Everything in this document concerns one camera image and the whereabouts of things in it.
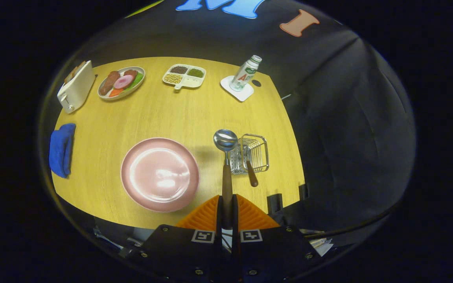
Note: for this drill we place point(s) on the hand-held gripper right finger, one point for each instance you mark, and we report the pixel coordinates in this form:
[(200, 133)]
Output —
[(235, 212)]

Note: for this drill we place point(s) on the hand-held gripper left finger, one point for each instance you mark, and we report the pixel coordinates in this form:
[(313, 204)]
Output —
[(219, 212)]

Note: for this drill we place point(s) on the black table clamp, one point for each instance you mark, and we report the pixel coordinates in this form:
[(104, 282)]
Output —
[(303, 192), (274, 203)]

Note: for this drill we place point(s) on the pink round plate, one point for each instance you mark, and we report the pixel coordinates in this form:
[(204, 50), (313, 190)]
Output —
[(159, 175)]

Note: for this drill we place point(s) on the white square coaster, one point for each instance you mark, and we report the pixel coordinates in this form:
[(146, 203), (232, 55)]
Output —
[(244, 95)]

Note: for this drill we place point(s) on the white divided tray of beans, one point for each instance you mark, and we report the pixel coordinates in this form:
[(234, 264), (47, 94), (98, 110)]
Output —
[(189, 81)]

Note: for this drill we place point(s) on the white drink bottle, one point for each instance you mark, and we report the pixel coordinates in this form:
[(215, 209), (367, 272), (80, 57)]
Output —
[(244, 74)]

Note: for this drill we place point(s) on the black backdrop cloth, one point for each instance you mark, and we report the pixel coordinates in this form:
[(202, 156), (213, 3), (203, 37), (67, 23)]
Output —
[(348, 129)]

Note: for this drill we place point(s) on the grey plate of food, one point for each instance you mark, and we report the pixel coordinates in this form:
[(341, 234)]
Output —
[(121, 97)]

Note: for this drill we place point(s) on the green lettuce leaf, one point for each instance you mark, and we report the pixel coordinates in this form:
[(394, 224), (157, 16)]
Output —
[(137, 79)]

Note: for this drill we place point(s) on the orange carrot slice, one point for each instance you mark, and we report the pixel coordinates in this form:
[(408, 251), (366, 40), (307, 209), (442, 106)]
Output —
[(115, 92)]

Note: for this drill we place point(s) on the pink ham slice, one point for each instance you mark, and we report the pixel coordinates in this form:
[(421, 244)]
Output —
[(123, 81)]

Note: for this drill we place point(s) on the small brown meat piece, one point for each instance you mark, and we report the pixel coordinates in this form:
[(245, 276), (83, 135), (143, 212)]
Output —
[(131, 73)]

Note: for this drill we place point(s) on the blue folded cloth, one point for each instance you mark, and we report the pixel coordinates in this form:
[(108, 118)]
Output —
[(62, 151)]

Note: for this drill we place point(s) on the long brown meat piece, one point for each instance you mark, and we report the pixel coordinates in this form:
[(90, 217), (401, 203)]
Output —
[(109, 82)]

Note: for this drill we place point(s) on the white toaster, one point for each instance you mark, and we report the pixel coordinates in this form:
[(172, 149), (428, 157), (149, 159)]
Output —
[(78, 90)]

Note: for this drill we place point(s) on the brown toast slice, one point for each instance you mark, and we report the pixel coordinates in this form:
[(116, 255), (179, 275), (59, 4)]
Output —
[(80, 65), (70, 74)]

